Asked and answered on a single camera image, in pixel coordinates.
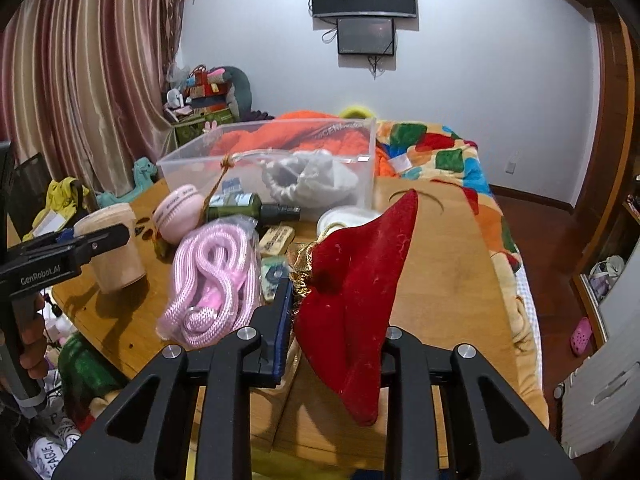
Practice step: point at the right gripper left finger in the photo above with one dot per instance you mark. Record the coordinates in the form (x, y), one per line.
(145, 433)

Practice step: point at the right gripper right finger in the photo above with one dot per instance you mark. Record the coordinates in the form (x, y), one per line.
(491, 432)

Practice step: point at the beige lidded plastic tub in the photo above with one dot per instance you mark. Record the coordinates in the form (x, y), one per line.
(121, 266)

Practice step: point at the red velvet pouch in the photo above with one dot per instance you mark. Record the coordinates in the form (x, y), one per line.
(341, 323)

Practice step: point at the white drawstring cloth bag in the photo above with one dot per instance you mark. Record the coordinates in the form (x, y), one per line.
(309, 179)

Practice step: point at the person's left hand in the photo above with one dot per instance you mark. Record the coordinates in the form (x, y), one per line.
(33, 358)

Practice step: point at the yellow garment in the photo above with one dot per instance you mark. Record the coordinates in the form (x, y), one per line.
(64, 198)

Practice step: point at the teal dinosaur plush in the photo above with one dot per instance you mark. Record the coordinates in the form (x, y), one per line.
(145, 174)

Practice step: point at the pink round jar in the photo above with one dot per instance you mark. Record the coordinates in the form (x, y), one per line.
(178, 213)

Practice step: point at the pink croc shoe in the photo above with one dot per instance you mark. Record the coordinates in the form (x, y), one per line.
(580, 338)

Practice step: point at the small beige eraser block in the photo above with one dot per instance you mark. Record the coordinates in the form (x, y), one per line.
(275, 241)

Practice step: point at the dark green glass bottle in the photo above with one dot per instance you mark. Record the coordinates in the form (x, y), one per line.
(250, 205)

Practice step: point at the pink striped curtain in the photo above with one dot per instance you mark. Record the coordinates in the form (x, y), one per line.
(83, 82)

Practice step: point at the pink bunny doll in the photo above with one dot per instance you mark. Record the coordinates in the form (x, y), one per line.
(210, 126)

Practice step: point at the clear plastic storage bin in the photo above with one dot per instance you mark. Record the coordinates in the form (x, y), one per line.
(192, 164)

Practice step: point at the grey plush cushion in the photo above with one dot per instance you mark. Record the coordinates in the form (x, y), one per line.
(239, 96)

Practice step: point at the dark purple cloth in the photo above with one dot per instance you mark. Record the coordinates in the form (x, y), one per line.
(256, 116)

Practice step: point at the orange puffer jacket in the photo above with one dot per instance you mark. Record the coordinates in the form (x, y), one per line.
(297, 131)

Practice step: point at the colourful patchwork blanket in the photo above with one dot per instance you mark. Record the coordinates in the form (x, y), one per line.
(418, 151)

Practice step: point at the yellow curved pillow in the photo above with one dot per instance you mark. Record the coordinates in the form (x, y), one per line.
(356, 112)

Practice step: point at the wooden shelf cabinet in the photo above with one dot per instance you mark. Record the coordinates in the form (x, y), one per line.
(603, 201)

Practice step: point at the small black wall monitor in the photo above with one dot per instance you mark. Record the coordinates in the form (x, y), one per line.
(366, 36)

